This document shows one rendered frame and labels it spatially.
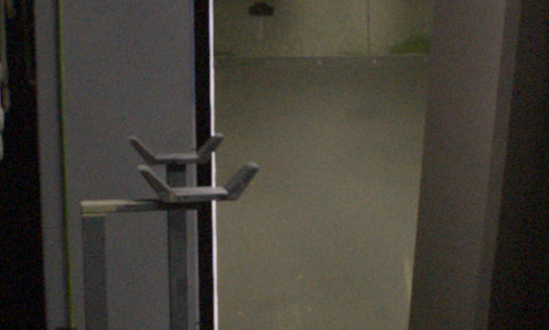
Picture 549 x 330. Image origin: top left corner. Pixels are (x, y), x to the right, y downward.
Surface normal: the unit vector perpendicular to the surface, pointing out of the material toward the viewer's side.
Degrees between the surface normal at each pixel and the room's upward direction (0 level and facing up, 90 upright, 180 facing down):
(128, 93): 90
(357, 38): 90
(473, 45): 90
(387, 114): 57
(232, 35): 90
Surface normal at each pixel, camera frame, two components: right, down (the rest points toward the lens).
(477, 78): -0.99, 0.03
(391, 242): 0.13, -0.41
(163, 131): 0.16, 0.15
